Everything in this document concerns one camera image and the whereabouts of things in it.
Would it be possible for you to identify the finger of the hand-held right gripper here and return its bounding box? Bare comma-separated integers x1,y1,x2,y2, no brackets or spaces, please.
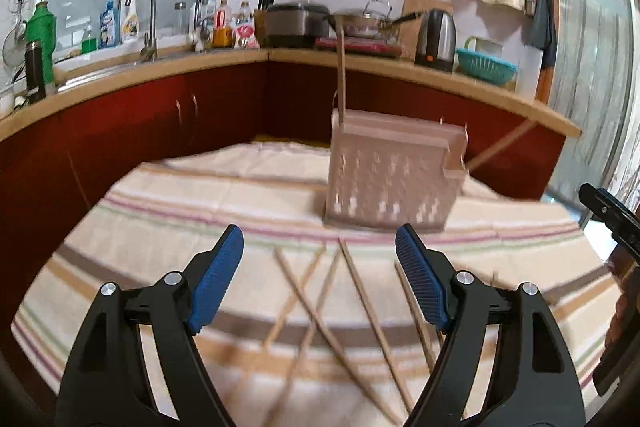
592,302,640,398
579,183,640,258

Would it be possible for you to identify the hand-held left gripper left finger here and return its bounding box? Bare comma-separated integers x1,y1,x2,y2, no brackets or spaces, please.
54,224,245,427

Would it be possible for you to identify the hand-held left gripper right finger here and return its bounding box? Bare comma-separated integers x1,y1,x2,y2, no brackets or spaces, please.
395,223,587,427

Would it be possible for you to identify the pink plastic chopstick holder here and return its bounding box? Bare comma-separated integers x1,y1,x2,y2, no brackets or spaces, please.
322,91,470,234

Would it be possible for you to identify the striped table cloth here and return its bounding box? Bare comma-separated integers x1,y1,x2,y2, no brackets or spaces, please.
10,139,617,427

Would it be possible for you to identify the frosted glass door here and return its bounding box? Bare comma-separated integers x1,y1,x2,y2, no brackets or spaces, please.
532,0,640,212

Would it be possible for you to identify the red kitchen cabinet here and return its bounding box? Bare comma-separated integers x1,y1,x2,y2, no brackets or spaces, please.
0,47,583,338

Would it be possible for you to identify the teal plastic basket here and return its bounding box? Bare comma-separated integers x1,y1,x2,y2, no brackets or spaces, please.
454,48,520,84

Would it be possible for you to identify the dark hanging cloth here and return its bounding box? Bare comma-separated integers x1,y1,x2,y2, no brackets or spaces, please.
527,0,558,68

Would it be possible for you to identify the white mug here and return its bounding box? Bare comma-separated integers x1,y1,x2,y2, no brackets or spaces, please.
464,35,504,58

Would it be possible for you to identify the steel sink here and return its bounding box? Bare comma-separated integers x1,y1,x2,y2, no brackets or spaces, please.
54,49,211,85

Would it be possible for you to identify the red tray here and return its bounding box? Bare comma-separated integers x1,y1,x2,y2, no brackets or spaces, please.
314,37,404,58

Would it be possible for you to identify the steel electric kettle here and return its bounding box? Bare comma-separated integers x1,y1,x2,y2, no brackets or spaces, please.
414,8,458,74

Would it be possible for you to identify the pink packet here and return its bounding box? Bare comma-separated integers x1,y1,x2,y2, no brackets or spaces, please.
234,24,262,50

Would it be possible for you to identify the cooking oil bottle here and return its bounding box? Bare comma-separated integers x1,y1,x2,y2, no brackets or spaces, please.
212,0,235,49

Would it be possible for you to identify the knife block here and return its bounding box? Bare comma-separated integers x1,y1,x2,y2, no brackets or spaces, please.
253,0,277,48

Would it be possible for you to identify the wok with glass lid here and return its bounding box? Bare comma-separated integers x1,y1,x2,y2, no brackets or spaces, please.
327,0,432,42

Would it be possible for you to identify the wooden cutting board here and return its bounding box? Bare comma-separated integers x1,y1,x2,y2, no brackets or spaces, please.
401,0,455,62

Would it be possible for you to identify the white plastic bottle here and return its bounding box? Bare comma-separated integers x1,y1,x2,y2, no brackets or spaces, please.
199,0,216,34

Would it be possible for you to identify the grey rice cooker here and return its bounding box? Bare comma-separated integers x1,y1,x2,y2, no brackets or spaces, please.
264,0,332,48

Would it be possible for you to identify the steel faucet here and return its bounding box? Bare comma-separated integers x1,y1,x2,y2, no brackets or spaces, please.
124,0,160,62

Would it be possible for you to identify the white spray bottle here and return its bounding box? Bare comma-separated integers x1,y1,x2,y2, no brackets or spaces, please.
121,1,142,44

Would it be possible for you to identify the blue cleaner bottle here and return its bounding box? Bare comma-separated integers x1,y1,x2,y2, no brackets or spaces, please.
99,0,121,48

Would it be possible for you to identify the black bottle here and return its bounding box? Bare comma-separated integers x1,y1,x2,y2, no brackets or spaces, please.
24,40,48,104

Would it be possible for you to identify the green thermos flask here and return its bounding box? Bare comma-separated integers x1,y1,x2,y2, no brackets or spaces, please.
26,0,58,92

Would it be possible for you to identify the hanging strainer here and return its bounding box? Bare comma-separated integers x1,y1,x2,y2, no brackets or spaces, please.
2,21,29,68

